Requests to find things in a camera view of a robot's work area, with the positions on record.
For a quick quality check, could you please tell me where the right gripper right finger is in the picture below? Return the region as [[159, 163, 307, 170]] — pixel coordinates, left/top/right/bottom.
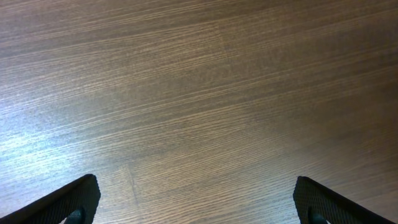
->
[[293, 176, 394, 224]]

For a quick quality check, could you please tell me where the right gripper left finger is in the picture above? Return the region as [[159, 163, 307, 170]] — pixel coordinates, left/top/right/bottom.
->
[[1, 174, 101, 224]]

